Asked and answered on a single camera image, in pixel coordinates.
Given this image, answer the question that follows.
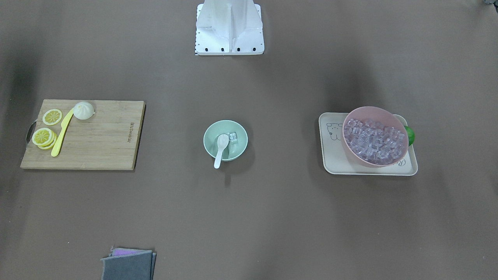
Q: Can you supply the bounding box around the clear ice cube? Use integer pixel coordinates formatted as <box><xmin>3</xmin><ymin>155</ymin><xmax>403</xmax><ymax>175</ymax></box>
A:
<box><xmin>229</xmin><ymin>132</ymin><xmax>238</xmax><ymax>142</ymax></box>

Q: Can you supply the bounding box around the white ceramic spoon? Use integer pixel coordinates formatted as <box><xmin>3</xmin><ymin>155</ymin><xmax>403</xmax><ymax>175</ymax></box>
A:
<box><xmin>214</xmin><ymin>134</ymin><xmax>229</xmax><ymax>169</ymax></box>

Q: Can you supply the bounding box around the mint green bowl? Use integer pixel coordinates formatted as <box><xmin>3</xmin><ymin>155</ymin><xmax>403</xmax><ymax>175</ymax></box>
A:
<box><xmin>203</xmin><ymin>119</ymin><xmax>249</xmax><ymax>166</ymax></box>

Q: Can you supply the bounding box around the pink bowl of ice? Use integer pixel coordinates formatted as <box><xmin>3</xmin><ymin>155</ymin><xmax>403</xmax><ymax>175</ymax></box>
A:
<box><xmin>342</xmin><ymin>106</ymin><xmax>410</xmax><ymax>168</ymax></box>

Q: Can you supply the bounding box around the cream rabbit tray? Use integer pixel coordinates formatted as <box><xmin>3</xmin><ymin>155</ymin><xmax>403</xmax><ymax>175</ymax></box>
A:
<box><xmin>318</xmin><ymin>113</ymin><xmax>418</xmax><ymax>177</ymax></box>

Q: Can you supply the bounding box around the green lime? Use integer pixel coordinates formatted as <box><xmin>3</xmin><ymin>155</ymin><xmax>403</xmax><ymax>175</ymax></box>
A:
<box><xmin>404</xmin><ymin>126</ymin><xmax>416</xmax><ymax>146</ymax></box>

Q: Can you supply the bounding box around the grey folded cloth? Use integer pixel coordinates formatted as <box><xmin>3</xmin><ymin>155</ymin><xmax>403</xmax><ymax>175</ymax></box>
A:
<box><xmin>101</xmin><ymin>247</ymin><xmax>157</xmax><ymax>280</ymax></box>

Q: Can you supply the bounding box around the yellow plastic knife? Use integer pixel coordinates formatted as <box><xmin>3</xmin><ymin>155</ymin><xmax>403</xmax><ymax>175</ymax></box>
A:
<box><xmin>51</xmin><ymin>108</ymin><xmax>74</xmax><ymax>157</ymax></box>

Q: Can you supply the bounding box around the lemon slice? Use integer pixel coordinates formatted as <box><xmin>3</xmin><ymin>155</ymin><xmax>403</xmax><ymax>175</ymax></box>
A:
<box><xmin>42</xmin><ymin>108</ymin><xmax>63</xmax><ymax>126</ymax></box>
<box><xmin>32</xmin><ymin>128</ymin><xmax>58</xmax><ymax>150</ymax></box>

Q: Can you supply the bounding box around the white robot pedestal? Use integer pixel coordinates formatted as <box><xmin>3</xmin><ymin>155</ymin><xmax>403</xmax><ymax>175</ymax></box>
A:
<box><xmin>195</xmin><ymin>0</ymin><xmax>265</xmax><ymax>56</ymax></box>

